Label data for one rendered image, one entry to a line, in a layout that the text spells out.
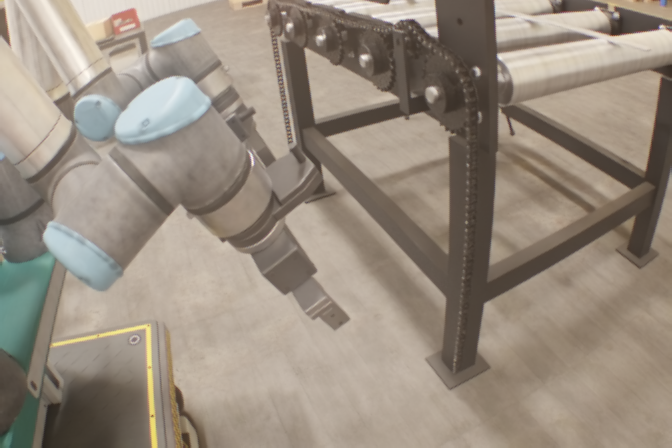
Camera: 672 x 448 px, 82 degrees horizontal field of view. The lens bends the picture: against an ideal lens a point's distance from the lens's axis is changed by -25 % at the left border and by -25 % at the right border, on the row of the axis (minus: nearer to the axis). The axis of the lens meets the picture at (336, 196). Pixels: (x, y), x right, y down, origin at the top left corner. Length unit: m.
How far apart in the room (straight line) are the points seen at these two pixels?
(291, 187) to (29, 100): 0.31
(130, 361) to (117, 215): 0.89
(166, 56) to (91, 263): 0.52
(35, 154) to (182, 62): 0.41
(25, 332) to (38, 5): 0.55
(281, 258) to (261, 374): 1.07
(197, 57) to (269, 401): 1.01
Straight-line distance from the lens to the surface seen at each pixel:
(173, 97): 0.44
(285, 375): 1.55
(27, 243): 1.05
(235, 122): 0.86
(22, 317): 0.91
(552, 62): 1.11
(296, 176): 0.54
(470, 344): 1.41
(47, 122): 0.55
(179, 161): 0.45
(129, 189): 0.44
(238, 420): 1.48
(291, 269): 0.54
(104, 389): 1.27
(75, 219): 0.45
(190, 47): 0.88
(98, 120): 0.83
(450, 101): 0.94
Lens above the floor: 1.20
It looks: 31 degrees down
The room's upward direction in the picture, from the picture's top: 8 degrees counter-clockwise
